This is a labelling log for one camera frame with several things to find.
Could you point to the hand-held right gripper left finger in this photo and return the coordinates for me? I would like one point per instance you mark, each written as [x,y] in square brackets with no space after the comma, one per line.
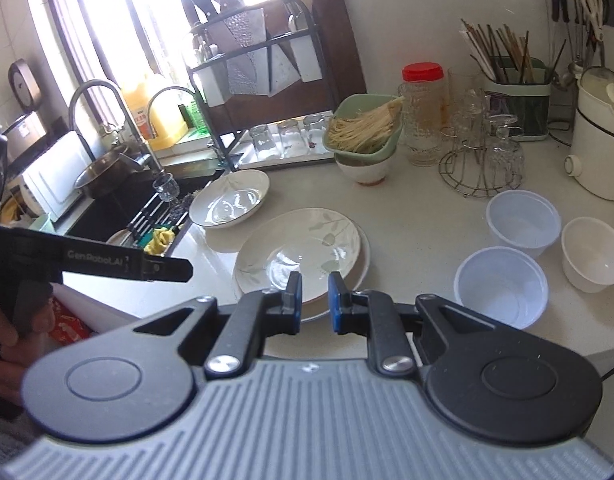
[294,302]

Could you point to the deep leaf-patterned plate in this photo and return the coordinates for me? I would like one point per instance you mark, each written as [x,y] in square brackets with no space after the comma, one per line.
[229,200]

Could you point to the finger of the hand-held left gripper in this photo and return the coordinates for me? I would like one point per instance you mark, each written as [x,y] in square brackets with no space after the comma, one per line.
[112,262]

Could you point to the white drain tray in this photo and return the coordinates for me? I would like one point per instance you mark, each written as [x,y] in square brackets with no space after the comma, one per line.
[287,161]

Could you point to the green colander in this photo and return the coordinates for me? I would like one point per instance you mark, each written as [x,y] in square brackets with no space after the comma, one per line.
[382,137]

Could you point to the patterned glass pitcher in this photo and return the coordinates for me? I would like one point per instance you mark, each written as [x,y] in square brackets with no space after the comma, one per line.
[424,135]

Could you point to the person's left hand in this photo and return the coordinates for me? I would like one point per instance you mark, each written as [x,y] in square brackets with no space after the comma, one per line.
[12,360]

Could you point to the bundle of chopsticks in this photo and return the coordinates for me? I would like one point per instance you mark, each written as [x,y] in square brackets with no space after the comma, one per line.
[507,50]

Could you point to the red-lidded glass jar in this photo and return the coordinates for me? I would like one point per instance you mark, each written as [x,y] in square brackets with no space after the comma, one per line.
[423,72]

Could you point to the white electric steamer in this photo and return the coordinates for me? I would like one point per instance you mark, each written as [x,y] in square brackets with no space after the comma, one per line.
[599,145]

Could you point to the speckled ceramic bowl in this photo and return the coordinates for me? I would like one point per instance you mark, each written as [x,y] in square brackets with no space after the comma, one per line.
[364,170]

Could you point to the round wall clock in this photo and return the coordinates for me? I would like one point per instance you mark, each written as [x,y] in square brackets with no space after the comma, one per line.
[24,82]

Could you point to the beige-rimmed plate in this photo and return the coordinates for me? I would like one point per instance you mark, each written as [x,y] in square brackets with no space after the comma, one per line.
[363,260]

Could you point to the black dish rack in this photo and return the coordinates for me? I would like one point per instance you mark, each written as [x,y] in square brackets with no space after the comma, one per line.
[202,67]

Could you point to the white ceramic bowl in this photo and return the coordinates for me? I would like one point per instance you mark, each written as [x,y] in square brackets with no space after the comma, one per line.
[594,255]

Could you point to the white kitchen scissors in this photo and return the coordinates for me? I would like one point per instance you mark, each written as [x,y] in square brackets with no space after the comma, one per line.
[592,10]

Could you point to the white plastic bowl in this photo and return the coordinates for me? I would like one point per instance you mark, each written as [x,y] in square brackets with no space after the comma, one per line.
[524,225]
[502,287]

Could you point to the steel kitchen faucet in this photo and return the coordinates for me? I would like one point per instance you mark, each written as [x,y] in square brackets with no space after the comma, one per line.
[94,87]

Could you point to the yellow oil bottle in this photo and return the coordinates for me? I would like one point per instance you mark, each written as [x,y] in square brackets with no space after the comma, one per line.
[157,110]

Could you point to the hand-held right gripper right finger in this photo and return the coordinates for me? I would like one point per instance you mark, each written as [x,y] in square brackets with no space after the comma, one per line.
[335,305]

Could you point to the brown cutting board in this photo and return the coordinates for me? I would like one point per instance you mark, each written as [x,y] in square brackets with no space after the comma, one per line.
[337,45]

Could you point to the steel pot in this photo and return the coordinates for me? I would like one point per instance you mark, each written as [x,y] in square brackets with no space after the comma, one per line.
[109,172]

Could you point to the enoki mushrooms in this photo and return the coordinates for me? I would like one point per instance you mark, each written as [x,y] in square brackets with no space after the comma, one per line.
[357,127]

